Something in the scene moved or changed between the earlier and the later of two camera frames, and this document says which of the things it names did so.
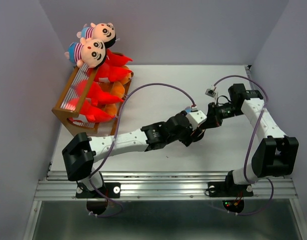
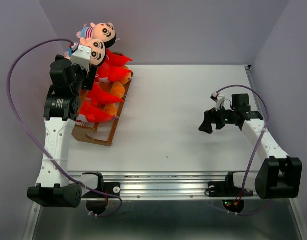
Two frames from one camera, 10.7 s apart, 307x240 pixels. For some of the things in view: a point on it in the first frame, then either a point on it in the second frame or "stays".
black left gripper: (187, 140) -> (88, 77)
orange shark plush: (125, 80) stays
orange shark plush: (117, 89) stays
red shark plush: (115, 58) stays
